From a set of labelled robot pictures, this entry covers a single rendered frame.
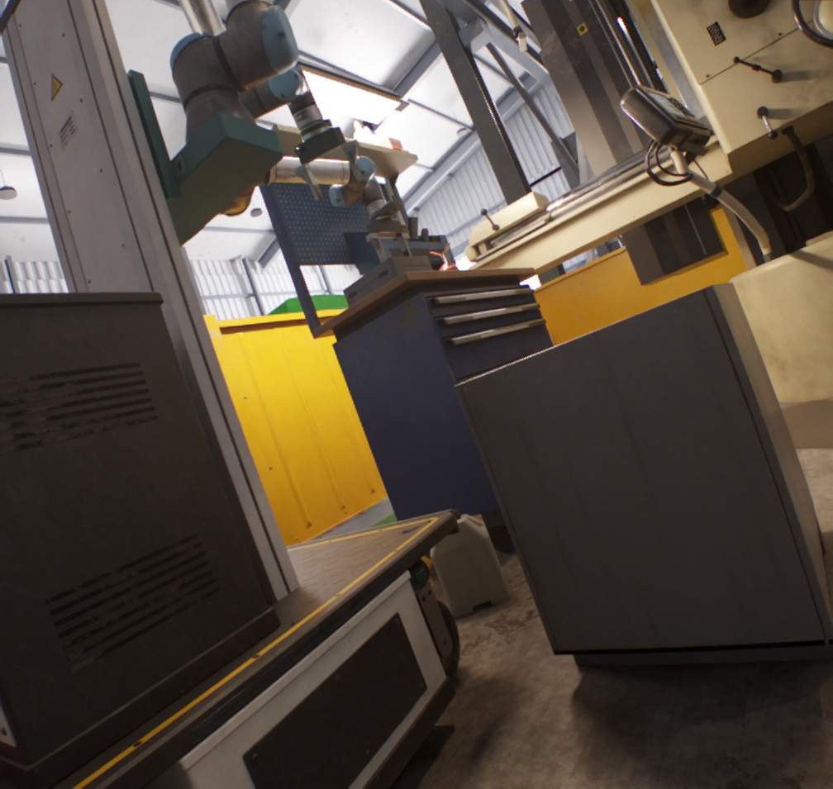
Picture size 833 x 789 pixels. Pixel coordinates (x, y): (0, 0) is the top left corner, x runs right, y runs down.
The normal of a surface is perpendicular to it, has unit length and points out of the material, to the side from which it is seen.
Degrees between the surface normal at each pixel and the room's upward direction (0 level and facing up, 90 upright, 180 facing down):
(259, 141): 90
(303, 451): 90
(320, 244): 90
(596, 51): 90
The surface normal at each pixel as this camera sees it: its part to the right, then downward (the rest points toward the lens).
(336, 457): 0.73, -0.30
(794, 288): -0.80, 0.27
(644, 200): -0.59, 0.18
